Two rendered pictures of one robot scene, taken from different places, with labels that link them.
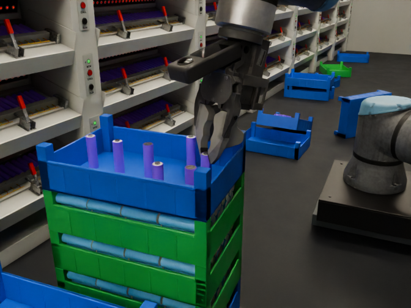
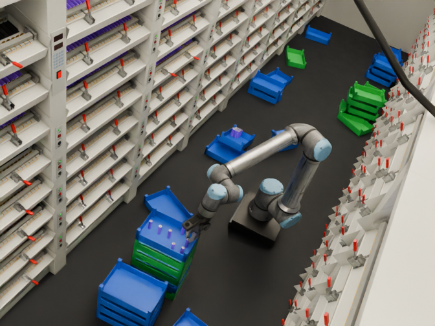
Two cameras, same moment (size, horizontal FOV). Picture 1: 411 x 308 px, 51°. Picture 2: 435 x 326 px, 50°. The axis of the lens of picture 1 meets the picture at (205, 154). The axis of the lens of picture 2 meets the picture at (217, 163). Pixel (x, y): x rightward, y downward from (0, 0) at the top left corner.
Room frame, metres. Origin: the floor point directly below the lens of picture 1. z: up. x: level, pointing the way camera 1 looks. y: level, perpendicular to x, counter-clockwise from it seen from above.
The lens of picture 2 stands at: (-0.89, 0.27, 2.47)
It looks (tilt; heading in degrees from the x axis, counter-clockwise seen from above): 42 degrees down; 349
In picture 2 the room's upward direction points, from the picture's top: 17 degrees clockwise
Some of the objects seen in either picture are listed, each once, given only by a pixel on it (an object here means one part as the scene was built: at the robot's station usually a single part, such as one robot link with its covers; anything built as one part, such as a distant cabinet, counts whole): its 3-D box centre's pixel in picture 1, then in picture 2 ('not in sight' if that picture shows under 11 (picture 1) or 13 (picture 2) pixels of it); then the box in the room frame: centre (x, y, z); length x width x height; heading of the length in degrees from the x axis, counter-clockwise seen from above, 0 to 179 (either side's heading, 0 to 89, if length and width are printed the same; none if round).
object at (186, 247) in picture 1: (149, 199); (166, 242); (0.69, 0.10, 0.36); 0.30 x 0.20 x 0.08; 69
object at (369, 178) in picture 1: (376, 166); (263, 206); (1.24, -0.54, 0.19); 0.19 x 0.19 x 0.10
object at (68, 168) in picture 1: (147, 159); (169, 233); (0.69, 0.10, 0.44); 0.30 x 0.20 x 0.08; 69
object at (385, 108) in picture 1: (385, 126); (269, 193); (1.23, -0.55, 0.32); 0.17 x 0.15 x 0.18; 34
